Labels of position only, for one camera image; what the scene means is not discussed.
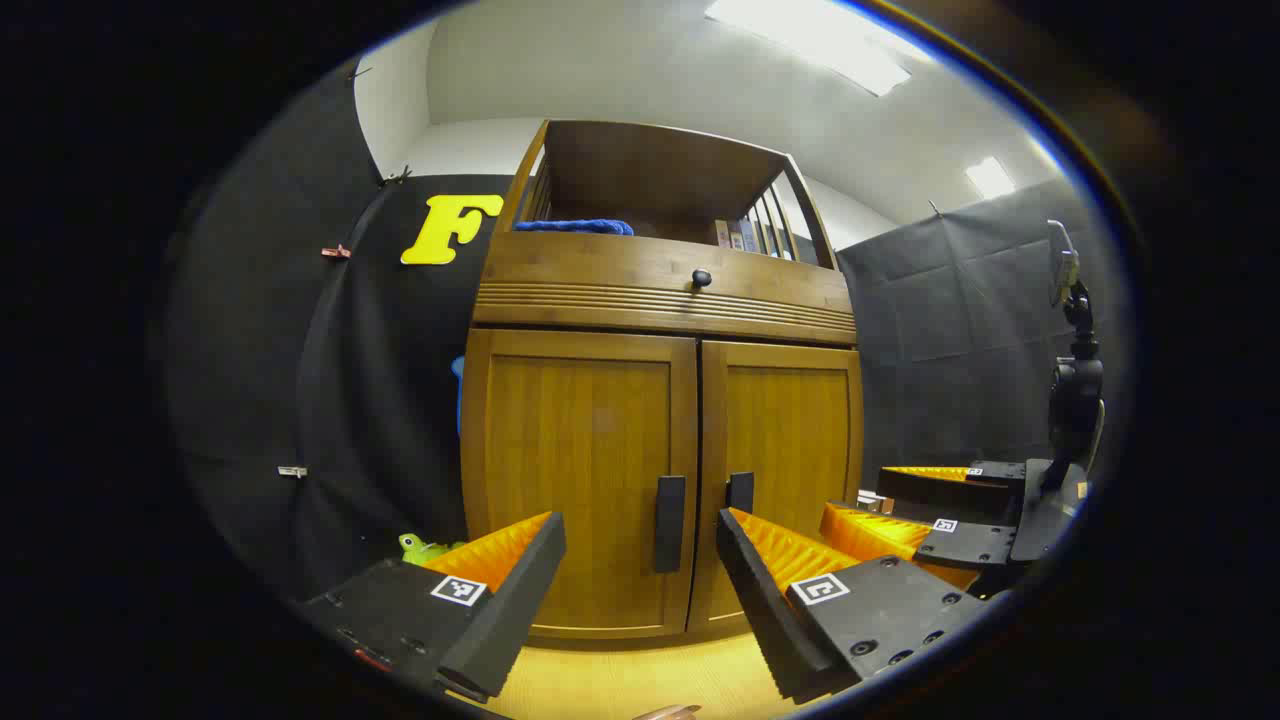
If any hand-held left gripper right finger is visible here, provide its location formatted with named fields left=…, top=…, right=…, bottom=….
left=714, top=507, right=991, bottom=706

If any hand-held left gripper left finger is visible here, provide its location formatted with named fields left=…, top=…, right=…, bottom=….
left=298, top=511, right=568, bottom=704

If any wooden shoe cabinet door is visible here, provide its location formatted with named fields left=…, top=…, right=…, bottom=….
left=687, top=339, right=865, bottom=634
left=461, top=329, right=700, bottom=640

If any wooden double-door shoe cabinet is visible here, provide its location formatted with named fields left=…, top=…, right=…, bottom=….
left=458, top=119, right=867, bottom=642

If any green frog toy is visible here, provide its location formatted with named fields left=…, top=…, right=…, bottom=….
left=398, top=533, right=467, bottom=568

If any grey backdrop cloth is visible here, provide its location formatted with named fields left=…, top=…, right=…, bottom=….
left=834, top=177, right=1113, bottom=493

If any small ceiling light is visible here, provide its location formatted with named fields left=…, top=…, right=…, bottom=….
left=964, top=155, right=1018, bottom=200

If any black backdrop cloth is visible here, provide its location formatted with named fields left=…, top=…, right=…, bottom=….
left=165, top=60, right=517, bottom=623

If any row of books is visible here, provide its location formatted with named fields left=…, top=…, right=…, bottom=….
left=714, top=217, right=792, bottom=260

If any wooden drawer front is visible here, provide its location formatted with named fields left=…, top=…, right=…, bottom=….
left=473, top=231, right=859, bottom=347

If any blue cloth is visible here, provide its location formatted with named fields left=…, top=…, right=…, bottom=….
left=513, top=218, right=635, bottom=237

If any large ceiling light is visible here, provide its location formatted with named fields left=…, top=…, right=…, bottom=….
left=704, top=0, right=937, bottom=99

